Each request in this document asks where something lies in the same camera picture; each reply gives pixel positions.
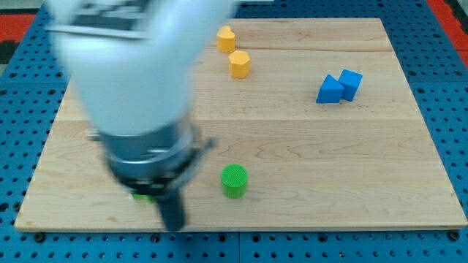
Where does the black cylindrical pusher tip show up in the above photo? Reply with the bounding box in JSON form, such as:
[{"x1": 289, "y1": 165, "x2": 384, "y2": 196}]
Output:
[{"x1": 156, "y1": 190, "x2": 186, "y2": 232}]

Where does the grey metal end effector mount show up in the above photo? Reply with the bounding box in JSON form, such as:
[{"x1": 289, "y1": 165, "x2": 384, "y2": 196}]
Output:
[{"x1": 87, "y1": 115, "x2": 216, "y2": 199}]

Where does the green block under arm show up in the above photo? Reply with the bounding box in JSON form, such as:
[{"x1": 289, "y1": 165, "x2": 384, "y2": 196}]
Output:
[{"x1": 131, "y1": 194, "x2": 155, "y2": 204}]

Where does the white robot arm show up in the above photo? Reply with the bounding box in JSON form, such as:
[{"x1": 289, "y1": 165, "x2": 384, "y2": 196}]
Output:
[{"x1": 46, "y1": 0, "x2": 235, "y2": 232}]

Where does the yellow hexagon block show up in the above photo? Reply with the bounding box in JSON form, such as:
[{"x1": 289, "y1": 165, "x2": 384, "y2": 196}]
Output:
[{"x1": 228, "y1": 50, "x2": 251, "y2": 79}]

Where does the green cylinder block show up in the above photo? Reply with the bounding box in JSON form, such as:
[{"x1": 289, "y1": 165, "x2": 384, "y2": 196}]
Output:
[{"x1": 221, "y1": 164, "x2": 249, "y2": 199}]

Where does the yellow heart block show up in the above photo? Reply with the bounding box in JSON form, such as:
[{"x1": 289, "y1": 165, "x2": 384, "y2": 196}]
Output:
[{"x1": 216, "y1": 26, "x2": 235, "y2": 53}]

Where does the wooden board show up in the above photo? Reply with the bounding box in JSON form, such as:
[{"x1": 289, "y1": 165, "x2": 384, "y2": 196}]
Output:
[{"x1": 14, "y1": 18, "x2": 468, "y2": 233}]

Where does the blue triangle block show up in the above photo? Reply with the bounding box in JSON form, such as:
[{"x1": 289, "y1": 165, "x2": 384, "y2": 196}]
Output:
[{"x1": 316, "y1": 75, "x2": 344, "y2": 104}]

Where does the blue cube block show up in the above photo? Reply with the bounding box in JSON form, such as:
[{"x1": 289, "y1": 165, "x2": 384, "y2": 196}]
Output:
[{"x1": 338, "y1": 69, "x2": 363, "y2": 102}]

